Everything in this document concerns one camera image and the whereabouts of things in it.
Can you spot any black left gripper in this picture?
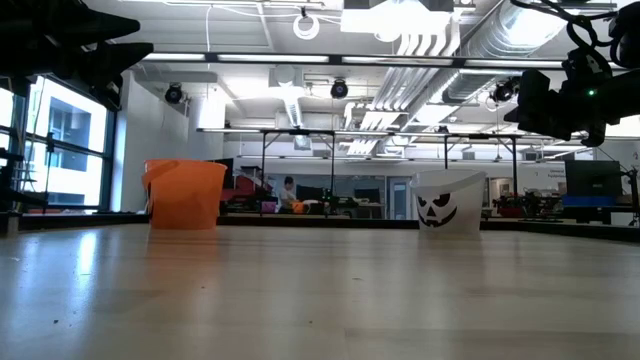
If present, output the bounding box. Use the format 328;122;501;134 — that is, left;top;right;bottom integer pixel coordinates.
0;0;155;109

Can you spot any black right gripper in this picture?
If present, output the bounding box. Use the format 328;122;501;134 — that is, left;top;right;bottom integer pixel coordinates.
503;47;640;149

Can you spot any white jack-o-lantern bucket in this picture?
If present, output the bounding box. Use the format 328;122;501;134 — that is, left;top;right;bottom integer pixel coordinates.
410;168;488;234

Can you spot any black computer monitor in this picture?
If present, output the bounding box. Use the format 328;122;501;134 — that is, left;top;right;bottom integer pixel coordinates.
564;159;624;199
212;158;235;191

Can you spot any dark framed window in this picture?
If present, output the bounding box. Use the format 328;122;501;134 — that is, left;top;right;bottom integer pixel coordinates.
0;74;119;214

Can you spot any blue desk panel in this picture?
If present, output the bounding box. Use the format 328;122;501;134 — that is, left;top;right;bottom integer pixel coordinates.
562;194;634;209

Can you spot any black tripod stand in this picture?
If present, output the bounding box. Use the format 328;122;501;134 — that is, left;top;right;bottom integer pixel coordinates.
42;132;57;212

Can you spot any white ceiling light panel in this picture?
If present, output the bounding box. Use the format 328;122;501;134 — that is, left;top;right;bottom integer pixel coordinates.
340;0;461;37

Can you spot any orange plastic bucket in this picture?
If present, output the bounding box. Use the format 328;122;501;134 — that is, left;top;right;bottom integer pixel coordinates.
140;158;228;231

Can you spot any red cabinet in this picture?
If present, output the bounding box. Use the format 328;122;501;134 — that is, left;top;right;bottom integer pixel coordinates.
221;174;274;204

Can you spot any overhead beam with light strips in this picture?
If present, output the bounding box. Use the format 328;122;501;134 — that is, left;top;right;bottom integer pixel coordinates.
142;49;571;70

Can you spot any person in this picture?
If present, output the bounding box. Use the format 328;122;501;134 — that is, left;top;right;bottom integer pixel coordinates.
278;175;299;214

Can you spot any black camera on boom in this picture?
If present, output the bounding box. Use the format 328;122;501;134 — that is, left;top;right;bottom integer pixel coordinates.
489;77;521;104

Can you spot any black workstation frame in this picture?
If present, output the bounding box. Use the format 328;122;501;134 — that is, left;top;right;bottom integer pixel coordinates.
443;132;519;174
259;128;337;216

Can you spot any silver ventilation duct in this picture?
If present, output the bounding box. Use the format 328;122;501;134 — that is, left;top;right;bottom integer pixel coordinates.
442;0;584;104

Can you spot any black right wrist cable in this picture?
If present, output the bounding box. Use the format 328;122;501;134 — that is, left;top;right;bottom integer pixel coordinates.
509;0;621;49

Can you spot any white ring light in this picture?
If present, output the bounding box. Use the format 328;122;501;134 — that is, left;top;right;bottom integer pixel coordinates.
292;13;321;41

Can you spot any black aluminium table frame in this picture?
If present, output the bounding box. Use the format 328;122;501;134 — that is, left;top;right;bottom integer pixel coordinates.
0;211;640;234

